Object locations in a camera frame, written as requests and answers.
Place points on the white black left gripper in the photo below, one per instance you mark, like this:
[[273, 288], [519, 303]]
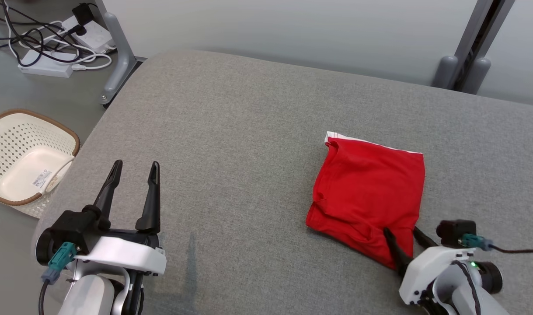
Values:
[[126, 256]]

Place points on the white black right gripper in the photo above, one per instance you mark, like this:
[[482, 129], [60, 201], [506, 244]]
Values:
[[423, 271]]

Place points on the red white-trimmed jersey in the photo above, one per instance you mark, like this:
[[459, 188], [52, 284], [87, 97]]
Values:
[[367, 188]]

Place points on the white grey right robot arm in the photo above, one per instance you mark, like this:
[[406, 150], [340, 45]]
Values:
[[454, 297]]

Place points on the cream laundry basket brown rim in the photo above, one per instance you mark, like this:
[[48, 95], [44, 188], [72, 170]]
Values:
[[21, 144]]

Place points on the white power adapter box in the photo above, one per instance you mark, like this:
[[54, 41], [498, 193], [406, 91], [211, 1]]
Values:
[[43, 68]]

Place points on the white power strip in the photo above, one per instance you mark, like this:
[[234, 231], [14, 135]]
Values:
[[95, 37]]

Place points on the black power plug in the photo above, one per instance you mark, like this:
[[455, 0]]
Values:
[[83, 13]]

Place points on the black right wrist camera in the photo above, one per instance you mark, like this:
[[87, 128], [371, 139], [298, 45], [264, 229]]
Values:
[[454, 232]]

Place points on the teal right camera connector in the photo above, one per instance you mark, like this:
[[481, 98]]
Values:
[[474, 241]]

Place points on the teal camera connector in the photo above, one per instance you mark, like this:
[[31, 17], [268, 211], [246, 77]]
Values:
[[474, 241], [60, 258]]

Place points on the teal left camera connector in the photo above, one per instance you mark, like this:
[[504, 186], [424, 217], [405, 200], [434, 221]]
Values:
[[60, 258]]

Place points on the plain grey frame leg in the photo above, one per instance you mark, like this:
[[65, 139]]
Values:
[[117, 57]]

